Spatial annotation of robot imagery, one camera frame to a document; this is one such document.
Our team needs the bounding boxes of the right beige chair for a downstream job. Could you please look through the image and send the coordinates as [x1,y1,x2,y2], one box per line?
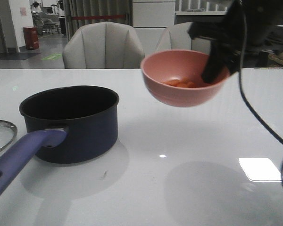
[153,21,213,69]

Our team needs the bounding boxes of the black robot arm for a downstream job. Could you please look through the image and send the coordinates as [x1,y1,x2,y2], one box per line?
[188,0,283,83]

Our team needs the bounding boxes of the red trash bin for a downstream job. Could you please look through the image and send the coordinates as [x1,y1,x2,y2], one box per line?
[23,27,39,50]

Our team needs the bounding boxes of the glass lid with blue knob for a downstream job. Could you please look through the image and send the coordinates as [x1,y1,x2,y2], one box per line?
[0,120,17,152]

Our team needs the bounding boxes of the dark blue saucepan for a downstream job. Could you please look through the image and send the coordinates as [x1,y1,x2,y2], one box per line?
[0,85,119,196]

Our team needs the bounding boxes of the white cabinet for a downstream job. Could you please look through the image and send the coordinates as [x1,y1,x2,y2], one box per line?
[132,0,176,28]

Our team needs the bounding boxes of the olive cushion seat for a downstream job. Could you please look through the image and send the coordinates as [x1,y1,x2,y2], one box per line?
[268,53,283,67]

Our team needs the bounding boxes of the grey counter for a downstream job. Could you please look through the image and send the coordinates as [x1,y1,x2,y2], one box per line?
[175,11,226,24]

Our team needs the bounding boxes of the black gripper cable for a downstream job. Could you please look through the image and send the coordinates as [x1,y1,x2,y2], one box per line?
[237,0,283,205]

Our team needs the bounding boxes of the orange ham pieces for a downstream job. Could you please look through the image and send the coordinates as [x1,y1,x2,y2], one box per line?
[165,78,197,88]

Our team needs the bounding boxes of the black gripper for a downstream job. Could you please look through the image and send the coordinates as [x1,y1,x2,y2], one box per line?
[188,14,252,83]

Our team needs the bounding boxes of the red barrier belt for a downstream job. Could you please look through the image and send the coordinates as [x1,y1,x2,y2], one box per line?
[70,14,127,20]

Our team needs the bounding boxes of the beige chair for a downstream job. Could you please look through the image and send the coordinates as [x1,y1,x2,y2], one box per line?
[62,22,144,69]
[153,21,213,69]

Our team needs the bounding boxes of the pink bowl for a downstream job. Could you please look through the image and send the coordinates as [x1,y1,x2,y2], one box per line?
[141,54,230,107]

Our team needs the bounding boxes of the left beige chair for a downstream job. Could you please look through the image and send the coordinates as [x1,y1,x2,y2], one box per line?
[62,22,144,69]

